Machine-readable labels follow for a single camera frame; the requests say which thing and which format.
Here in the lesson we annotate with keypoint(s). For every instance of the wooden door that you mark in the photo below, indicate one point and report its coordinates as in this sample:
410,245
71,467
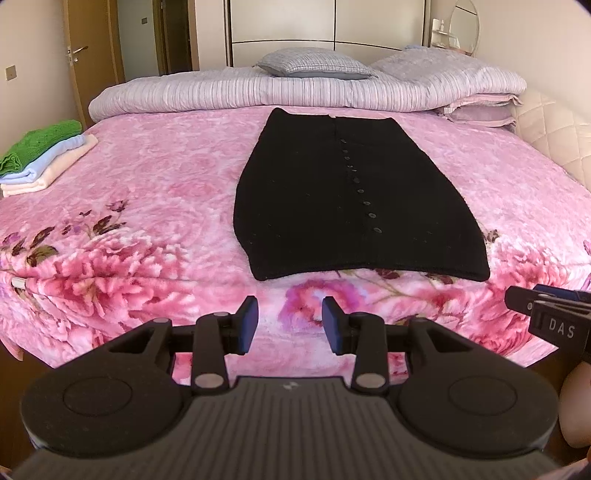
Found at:
93,50

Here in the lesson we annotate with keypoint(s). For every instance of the pink pillow stack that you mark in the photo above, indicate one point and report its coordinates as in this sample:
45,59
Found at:
484,110

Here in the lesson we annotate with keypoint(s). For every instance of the lilac striped folded quilt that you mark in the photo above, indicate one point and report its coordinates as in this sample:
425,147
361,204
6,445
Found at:
232,88

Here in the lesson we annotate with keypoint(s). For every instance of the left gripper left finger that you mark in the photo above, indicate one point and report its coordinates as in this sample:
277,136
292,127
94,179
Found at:
247,319

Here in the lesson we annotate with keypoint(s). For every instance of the lilac patterned pillow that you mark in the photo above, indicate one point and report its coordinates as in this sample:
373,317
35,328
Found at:
420,64

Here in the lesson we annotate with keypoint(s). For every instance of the pink floral plush blanket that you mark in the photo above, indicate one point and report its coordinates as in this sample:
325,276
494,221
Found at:
141,227

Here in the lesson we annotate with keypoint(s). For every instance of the cream wardrobe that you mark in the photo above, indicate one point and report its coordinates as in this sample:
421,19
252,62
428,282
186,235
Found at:
239,33

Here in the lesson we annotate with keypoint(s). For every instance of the light blue folded cloth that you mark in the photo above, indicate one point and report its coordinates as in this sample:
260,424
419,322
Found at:
35,169

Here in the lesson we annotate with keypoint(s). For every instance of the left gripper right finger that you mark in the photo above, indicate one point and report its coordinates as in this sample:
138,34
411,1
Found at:
334,324

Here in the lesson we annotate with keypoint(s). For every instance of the black knit buttoned garment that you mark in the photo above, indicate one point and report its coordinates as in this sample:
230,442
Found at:
322,193

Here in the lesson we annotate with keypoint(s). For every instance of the round wall mirror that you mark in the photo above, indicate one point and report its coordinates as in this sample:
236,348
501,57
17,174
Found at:
464,27

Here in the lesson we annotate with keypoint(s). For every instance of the grey checked pillow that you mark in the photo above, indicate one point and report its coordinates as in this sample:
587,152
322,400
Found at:
313,63

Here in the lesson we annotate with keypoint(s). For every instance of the person's right hand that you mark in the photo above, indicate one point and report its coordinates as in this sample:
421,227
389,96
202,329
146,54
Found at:
575,407

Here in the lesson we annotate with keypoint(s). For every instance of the cream quilted headboard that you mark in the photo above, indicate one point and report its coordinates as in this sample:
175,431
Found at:
558,133

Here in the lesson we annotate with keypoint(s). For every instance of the peach folded cloth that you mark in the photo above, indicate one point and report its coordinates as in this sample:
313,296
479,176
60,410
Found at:
53,171

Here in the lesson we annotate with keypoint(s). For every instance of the green folded towel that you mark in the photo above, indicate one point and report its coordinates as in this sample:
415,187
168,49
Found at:
35,143

